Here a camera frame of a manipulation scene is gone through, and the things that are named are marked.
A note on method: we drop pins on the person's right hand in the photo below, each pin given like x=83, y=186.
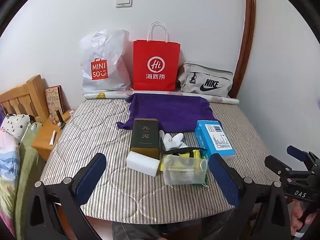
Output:
x=297, y=217

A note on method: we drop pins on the red paper bag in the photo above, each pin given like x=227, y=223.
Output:
x=156, y=67

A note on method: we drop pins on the clear plastic container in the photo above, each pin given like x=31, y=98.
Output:
x=182, y=175

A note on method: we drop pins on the white gloves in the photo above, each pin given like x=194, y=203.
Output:
x=172, y=140

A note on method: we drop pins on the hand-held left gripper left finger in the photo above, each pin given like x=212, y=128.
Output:
x=92, y=177

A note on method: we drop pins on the white paper roll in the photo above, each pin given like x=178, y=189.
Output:
x=110, y=95

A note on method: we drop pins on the blue tissue pack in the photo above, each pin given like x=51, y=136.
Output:
x=215, y=140

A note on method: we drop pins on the white tube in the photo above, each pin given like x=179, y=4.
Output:
x=53, y=138

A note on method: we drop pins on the dark green tin box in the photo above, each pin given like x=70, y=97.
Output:
x=145, y=135

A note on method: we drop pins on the purple cloth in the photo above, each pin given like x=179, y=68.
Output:
x=170, y=112

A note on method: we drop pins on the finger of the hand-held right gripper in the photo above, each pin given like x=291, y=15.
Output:
x=277, y=166
x=296, y=153

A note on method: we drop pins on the wooden nightstand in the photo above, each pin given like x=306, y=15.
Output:
x=45, y=140

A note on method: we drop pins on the patterned book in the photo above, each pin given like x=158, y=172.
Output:
x=53, y=101

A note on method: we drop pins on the white sponge block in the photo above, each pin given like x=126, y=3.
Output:
x=142, y=163

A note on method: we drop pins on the black object on nightstand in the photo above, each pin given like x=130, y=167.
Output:
x=60, y=120

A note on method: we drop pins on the white light switch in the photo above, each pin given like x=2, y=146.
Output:
x=124, y=1

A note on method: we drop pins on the wooden headboard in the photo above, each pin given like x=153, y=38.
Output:
x=22, y=97

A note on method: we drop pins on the brown wooden door frame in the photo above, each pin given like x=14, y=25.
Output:
x=246, y=42

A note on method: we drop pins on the black dotted white pillow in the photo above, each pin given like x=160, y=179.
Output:
x=15, y=127

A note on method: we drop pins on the person's legs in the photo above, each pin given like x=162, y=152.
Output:
x=150, y=231

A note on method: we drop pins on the white plastic shopping bag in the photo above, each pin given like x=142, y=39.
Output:
x=100, y=65

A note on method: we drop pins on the grey pouch bag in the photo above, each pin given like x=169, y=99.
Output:
x=205, y=82

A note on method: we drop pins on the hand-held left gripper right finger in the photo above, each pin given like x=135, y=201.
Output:
x=225, y=182

